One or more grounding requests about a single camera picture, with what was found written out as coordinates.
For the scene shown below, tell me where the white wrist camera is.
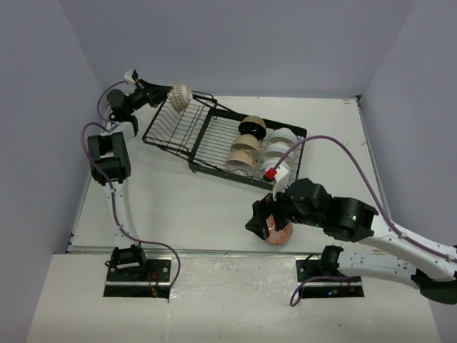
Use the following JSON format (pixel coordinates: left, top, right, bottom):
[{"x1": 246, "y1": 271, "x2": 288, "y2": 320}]
[
  {"x1": 124, "y1": 69, "x2": 139, "y2": 86},
  {"x1": 263, "y1": 166, "x2": 289, "y2": 200}
]

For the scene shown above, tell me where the tan bowl with leaf motif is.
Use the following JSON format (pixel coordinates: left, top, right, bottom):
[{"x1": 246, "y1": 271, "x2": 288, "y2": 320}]
[{"x1": 225, "y1": 150, "x2": 257, "y2": 177}]

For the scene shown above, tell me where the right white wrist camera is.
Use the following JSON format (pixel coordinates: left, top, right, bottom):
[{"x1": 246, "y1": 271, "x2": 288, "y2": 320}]
[{"x1": 263, "y1": 166, "x2": 289, "y2": 200}]

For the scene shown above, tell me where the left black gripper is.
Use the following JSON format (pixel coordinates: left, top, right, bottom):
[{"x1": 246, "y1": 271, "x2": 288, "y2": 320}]
[{"x1": 126, "y1": 79, "x2": 173, "y2": 115}]

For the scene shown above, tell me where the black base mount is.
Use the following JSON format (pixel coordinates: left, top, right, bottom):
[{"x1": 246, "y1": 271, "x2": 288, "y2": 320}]
[
  {"x1": 296, "y1": 254, "x2": 365, "y2": 299},
  {"x1": 103, "y1": 245, "x2": 171, "y2": 299}
]

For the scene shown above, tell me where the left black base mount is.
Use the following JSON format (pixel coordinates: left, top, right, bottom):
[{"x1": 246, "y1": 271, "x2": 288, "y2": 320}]
[{"x1": 103, "y1": 245, "x2": 171, "y2": 299}]

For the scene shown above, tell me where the black glazed tan bowl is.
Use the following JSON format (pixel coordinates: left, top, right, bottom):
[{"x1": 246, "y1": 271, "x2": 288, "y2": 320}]
[{"x1": 238, "y1": 116, "x2": 266, "y2": 141}]

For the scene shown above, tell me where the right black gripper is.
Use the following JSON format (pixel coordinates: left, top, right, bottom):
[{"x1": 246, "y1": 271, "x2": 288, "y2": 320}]
[{"x1": 245, "y1": 178, "x2": 323, "y2": 239}]

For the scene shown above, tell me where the purple cable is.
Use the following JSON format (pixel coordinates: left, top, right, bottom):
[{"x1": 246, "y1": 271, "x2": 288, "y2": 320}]
[
  {"x1": 81, "y1": 80, "x2": 182, "y2": 298},
  {"x1": 278, "y1": 134, "x2": 457, "y2": 308}
]

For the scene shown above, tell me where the black wire dish rack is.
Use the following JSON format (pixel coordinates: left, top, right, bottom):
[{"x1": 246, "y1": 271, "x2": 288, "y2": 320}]
[{"x1": 142, "y1": 86, "x2": 308, "y2": 198}]

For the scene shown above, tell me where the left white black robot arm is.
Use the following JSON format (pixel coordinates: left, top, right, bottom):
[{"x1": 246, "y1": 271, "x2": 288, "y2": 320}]
[{"x1": 81, "y1": 77, "x2": 172, "y2": 281}]

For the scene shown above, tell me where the plain tan bowl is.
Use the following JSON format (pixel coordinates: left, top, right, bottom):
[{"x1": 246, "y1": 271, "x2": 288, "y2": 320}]
[{"x1": 231, "y1": 134, "x2": 261, "y2": 158}]

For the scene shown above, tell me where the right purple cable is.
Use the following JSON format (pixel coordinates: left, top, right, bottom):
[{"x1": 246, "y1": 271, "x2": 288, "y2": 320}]
[{"x1": 278, "y1": 134, "x2": 457, "y2": 308}]

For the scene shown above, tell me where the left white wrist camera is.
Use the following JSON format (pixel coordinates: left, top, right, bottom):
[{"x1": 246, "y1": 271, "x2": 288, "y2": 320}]
[{"x1": 124, "y1": 69, "x2": 139, "y2": 86}]

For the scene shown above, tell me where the far white bowl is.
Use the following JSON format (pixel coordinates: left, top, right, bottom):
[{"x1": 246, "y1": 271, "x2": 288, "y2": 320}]
[{"x1": 268, "y1": 127, "x2": 298, "y2": 147}]

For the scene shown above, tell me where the red patterned bowl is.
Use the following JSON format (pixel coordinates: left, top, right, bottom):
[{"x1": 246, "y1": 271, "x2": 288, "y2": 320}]
[{"x1": 266, "y1": 215, "x2": 293, "y2": 245}]

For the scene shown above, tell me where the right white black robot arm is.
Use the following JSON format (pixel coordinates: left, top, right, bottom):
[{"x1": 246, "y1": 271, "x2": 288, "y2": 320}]
[{"x1": 245, "y1": 179, "x2": 456, "y2": 307}]

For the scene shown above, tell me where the near white bowl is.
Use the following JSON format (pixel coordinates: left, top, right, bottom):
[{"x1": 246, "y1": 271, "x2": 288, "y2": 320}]
[{"x1": 258, "y1": 157, "x2": 291, "y2": 179}]

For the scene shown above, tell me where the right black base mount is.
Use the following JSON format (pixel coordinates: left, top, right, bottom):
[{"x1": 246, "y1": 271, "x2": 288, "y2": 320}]
[{"x1": 296, "y1": 254, "x2": 365, "y2": 299}]

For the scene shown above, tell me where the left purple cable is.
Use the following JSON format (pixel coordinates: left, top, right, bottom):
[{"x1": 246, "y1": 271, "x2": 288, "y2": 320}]
[{"x1": 81, "y1": 80, "x2": 182, "y2": 298}]

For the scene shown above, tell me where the middle white bowl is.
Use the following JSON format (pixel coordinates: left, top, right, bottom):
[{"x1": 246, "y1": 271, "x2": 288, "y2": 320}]
[{"x1": 262, "y1": 141, "x2": 290, "y2": 160}]

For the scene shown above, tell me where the brown dotted white bowl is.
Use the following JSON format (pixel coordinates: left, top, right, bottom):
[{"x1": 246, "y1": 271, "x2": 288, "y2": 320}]
[{"x1": 167, "y1": 83, "x2": 193, "y2": 114}]

